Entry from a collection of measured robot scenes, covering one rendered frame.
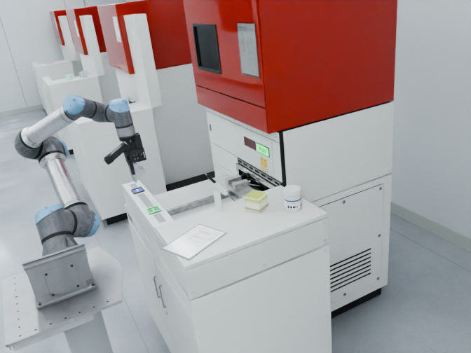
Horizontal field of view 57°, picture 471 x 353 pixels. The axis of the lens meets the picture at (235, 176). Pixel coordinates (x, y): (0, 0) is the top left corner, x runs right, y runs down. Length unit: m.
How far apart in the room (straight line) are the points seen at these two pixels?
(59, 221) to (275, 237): 0.84
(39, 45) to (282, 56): 8.13
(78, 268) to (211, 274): 0.51
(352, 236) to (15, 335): 1.65
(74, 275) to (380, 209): 1.62
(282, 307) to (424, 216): 1.96
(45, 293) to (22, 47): 8.18
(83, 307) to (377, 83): 1.64
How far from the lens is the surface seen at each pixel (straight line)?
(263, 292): 1.77
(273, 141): 2.00
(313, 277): 1.89
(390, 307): 2.84
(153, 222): 1.87
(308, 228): 1.75
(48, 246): 1.80
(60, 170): 2.07
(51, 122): 1.92
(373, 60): 2.22
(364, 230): 2.51
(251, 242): 1.62
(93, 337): 1.96
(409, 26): 3.32
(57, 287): 1.79
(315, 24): 1.98
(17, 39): 9.70
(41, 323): 1.75
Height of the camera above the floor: 1.82
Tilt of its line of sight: 23 degrees down
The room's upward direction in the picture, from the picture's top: 7 degrees counter-clockwise
